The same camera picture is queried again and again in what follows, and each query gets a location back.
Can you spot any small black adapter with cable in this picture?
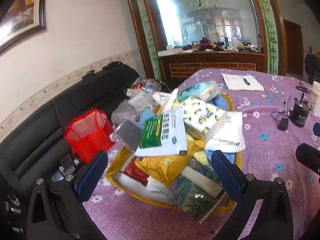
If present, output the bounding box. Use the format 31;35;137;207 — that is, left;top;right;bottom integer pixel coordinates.
270;96;291;132

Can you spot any teal tube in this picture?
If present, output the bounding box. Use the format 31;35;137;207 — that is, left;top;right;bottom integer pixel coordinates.
177;81;220;102

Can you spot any yellow-rimmed white storage box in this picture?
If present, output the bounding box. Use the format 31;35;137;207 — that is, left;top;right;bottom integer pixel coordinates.
104;92;243;215

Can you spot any dark red gold-print pouch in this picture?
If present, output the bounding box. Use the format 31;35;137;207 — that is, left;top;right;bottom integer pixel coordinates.
124;160;149;186

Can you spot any framed wall painting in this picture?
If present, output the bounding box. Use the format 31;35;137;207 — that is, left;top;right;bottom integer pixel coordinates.
1;0;46;51

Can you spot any yellow snack packet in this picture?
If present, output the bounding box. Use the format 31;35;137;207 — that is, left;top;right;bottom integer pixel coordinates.
135;140;205;187

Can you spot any large wall mirror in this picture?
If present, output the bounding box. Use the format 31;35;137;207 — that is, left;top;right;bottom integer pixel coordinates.
156;0;261;48

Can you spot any floral green plastic packet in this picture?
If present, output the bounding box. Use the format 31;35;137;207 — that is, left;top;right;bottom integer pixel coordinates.
165;158;228;223

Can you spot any white plastic jar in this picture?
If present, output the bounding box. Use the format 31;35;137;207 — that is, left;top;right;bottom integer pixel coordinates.
308;81;320;116

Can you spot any person in dark clothes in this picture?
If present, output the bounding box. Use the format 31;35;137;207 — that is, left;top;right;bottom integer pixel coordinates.
304;46;319;85

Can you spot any black item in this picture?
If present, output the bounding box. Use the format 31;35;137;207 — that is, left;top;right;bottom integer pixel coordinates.
109;120;142;153

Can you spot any purple floral tablecloth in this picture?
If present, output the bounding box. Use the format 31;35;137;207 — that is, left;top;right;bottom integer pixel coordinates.
84;72;319;239

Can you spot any black leather sofa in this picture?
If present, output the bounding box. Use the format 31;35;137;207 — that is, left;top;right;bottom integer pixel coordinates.
1;62;139;199

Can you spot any white paper notepad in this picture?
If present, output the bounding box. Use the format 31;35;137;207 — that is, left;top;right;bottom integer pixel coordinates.
222;73;265;91

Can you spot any blue knitted towel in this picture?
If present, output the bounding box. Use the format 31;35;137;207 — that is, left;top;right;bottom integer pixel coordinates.
204;94;235;164

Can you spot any green white seed packet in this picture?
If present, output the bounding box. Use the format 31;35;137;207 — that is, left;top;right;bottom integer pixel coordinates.
135;107;187;157

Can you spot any lemon-print tissue pack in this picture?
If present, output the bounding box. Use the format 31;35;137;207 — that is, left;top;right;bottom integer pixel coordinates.
180;97;227;143

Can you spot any red plastic bag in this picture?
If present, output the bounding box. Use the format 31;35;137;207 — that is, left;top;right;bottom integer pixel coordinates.
64;108;114;163

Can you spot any black electric motor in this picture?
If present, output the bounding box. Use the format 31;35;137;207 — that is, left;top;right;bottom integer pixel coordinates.
290;92;310;128

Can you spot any wooden cabinet shelf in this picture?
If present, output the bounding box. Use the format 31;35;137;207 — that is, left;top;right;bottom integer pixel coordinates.
159;51;267;79

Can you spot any black marker pen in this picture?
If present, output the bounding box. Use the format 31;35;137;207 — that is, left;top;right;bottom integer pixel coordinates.
239;74;250;86

